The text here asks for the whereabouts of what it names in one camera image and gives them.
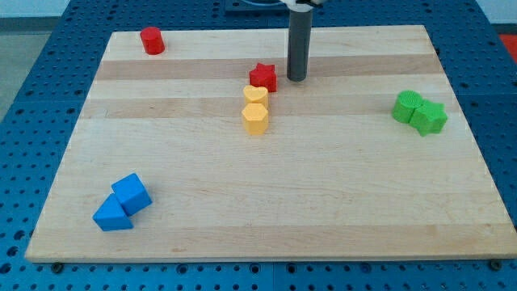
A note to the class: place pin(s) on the red cylinder block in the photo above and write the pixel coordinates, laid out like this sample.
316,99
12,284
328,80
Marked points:
152,41

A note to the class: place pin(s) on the yellow heart block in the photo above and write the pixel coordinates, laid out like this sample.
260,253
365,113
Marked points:
256,94

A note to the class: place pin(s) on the green cylinder block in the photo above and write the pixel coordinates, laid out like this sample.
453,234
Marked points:
406,103

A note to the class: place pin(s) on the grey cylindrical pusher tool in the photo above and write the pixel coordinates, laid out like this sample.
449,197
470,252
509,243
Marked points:
299,32

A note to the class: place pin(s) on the wooden board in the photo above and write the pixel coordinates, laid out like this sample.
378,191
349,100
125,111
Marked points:
334,177

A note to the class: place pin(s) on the red star block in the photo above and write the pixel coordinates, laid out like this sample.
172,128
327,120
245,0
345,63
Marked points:
264,75

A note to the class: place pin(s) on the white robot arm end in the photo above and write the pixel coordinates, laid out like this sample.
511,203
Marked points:
303,5

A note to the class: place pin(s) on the blue cube block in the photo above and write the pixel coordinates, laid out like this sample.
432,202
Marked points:
131,194

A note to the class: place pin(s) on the yellow hexagon block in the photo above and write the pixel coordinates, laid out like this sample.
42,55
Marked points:
255,118

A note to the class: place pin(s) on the blue triangle block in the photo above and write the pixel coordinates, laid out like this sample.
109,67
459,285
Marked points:
111,216

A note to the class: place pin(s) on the green star block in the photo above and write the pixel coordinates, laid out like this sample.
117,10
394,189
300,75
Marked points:
429,118

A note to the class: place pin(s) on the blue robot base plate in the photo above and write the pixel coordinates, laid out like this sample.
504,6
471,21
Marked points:
253,7

